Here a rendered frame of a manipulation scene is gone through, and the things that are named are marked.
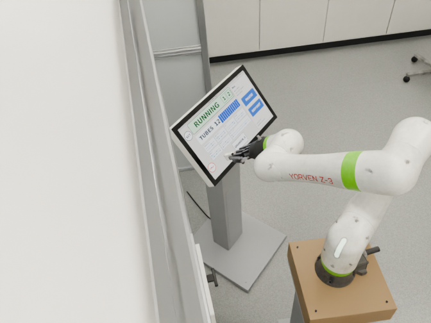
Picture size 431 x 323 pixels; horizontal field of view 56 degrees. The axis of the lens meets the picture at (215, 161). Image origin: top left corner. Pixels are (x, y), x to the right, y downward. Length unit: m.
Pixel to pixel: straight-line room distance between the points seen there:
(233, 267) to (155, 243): 2.18
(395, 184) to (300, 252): 0.65
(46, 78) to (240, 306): 2.03
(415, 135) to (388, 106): 2.50
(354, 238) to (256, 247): 1.26
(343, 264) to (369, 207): 0.21
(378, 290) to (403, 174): 0.64
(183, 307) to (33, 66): 0.47
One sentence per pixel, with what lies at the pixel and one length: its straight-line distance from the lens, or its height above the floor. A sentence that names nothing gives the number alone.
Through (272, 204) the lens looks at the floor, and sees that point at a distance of 2.85.
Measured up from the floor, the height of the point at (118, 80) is 1.97.
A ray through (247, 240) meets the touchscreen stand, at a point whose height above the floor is 0.04.
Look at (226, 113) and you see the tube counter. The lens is 1.81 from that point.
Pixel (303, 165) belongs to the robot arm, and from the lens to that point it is 1.26.
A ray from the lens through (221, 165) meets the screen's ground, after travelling 1.75.
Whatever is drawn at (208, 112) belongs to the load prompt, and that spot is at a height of 1.16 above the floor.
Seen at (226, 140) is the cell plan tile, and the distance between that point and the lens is 1.79.
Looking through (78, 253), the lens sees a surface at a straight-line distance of 0.43.
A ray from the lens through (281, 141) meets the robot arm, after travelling 1.42.
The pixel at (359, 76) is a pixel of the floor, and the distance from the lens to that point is 3.98.
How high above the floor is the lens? 2.31
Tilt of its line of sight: 48 degrees down
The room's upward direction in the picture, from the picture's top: 6 degrees counter-clockwise
